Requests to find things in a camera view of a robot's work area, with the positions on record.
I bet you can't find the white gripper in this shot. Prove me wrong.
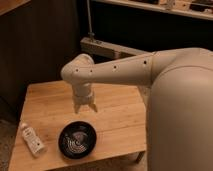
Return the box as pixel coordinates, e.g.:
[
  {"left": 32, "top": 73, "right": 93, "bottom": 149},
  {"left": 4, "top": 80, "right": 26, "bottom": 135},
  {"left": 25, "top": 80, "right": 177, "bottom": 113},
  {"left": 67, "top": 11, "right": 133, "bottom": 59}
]
[{"left": 72, "top": 83, "right": 98, "bottom": 114}]

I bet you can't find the white plastic bottle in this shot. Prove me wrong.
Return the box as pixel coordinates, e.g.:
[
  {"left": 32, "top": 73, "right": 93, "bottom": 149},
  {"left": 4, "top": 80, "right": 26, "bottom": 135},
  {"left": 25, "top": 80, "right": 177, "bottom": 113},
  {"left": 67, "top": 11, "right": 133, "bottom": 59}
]
[{"left": 21, "top": 123, "right": 45, "bottom": 157}]

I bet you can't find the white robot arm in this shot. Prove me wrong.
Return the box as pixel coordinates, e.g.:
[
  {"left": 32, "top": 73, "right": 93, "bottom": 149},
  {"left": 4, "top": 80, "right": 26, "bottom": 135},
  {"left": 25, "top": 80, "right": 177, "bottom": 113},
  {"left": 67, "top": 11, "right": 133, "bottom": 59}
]
[{"left": 61, "top": 48, "right": 213, "bottom": 171}]

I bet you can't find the black ceramic bowl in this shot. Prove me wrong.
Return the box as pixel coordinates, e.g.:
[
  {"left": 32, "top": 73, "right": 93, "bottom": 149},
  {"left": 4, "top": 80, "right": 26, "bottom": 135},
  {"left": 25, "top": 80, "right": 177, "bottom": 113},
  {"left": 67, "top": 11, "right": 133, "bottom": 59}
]
[{"left": 58, "top": 121, "right": 97, "bottom": 159}]

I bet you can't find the wooden table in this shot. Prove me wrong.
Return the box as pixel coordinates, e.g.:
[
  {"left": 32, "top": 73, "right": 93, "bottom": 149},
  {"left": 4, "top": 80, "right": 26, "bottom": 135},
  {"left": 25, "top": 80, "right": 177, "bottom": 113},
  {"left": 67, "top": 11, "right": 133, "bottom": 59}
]
[{"left": 9, "top": 81, "right": 146, "bottom": 171}]

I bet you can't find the metal pole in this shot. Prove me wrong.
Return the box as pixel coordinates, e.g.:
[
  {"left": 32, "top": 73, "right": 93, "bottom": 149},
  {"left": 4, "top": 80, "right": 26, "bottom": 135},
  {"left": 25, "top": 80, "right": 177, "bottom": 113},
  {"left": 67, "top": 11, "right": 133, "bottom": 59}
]
[{"left": 86, "top": 0, "right": 94, "bottom": 42}]

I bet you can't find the wooden shelf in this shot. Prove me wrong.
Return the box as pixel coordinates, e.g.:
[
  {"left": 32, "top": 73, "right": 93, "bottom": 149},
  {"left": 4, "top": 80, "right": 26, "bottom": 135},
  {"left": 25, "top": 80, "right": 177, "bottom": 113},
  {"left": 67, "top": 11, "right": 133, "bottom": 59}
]
[{"left": 94, "top": 0, "right": 213, "bottom": 21}]

